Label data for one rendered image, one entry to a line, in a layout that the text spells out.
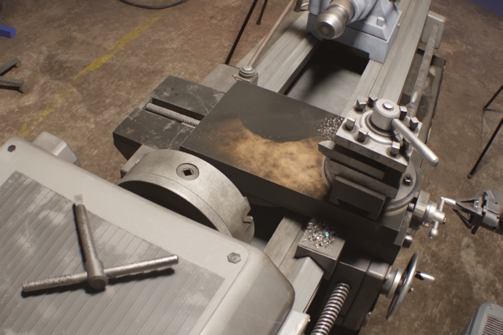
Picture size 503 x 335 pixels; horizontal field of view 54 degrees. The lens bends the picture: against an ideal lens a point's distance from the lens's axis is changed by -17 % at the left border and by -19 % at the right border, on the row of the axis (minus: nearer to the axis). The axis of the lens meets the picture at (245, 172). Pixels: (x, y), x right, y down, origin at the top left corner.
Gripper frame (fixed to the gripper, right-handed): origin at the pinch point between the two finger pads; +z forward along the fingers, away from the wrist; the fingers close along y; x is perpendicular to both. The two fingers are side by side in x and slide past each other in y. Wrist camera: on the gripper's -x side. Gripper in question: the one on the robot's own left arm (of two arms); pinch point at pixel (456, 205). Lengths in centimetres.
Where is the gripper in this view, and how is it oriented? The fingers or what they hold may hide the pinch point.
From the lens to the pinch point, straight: 153.4
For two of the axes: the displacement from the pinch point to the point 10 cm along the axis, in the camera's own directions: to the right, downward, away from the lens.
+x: -4.3, 6.2, -6.6
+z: -9.0, -3.5, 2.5
